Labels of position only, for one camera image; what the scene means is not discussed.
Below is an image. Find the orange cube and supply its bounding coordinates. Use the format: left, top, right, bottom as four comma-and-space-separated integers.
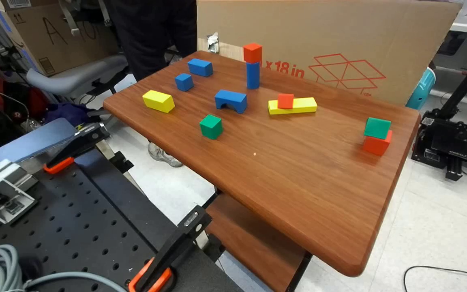
243, 42, 262, 63

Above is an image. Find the blue arch block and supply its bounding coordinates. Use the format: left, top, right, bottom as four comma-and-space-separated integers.
214, 89, 248, 113

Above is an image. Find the yellow flat long block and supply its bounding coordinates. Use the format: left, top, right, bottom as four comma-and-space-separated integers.
267, 97, 318, 115

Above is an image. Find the red cube on yellow block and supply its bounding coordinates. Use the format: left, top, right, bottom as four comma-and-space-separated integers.
277, 94, 293, 108

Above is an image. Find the blue cylindrical block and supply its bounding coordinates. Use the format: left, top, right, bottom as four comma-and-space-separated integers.
245, 63, 259, 89

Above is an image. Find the small blue cube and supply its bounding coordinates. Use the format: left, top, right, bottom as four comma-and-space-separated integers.
175, 73, 193, 90

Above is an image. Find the blue rectangular block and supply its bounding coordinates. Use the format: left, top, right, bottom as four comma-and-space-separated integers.
188, 58, 212, 76

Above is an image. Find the yellow rectangular block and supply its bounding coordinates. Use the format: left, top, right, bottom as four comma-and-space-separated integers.
142, 89, 175, 113

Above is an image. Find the green cube on red block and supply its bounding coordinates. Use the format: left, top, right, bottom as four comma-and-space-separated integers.
363, 116, 391, 139

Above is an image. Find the red block under green cube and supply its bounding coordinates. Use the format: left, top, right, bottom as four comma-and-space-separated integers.
361, 129, 392, 155

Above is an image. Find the wooden table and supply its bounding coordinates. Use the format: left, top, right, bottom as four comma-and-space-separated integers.
104, 52, 418, 275

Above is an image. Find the person in dark clothes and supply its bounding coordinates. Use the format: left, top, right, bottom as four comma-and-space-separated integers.
105, 0, 198, 79

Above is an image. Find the black orange clamp front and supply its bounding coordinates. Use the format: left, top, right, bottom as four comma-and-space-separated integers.
128, 206, 211, 292

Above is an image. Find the black orange clamp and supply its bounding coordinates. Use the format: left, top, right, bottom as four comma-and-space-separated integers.
128, 206, 211, 292
42, 123, 110, 175

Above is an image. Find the black orange clamp rear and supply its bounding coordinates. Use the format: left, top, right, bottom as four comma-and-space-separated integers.
42, 123, 110, 175

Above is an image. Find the grey office chair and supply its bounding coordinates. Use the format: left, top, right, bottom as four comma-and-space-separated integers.
26, 55, 128, 97

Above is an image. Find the large cardboard box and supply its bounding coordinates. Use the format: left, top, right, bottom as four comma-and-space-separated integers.
198, 0, 460, 105

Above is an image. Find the teal object behind table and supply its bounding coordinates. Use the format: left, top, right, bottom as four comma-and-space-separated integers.
407, 66, 436, 110

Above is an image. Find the black equipment on floor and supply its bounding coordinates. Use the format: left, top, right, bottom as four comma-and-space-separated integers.
410, 107, 467, 188

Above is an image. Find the cardboard box background left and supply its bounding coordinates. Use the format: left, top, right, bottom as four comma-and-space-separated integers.
0, 0, 118, 76

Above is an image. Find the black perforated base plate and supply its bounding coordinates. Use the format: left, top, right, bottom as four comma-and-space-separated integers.
0, 152, 240, 292

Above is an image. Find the black floor cable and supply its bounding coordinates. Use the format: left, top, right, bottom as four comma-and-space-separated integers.
402, 262, 467, 292

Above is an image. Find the aluminium bracket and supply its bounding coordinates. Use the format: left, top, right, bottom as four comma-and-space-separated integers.
0, 159, 37, 223

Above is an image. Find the grey cable bundle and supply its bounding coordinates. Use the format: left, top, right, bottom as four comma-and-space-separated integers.
0, 243, 128, 292

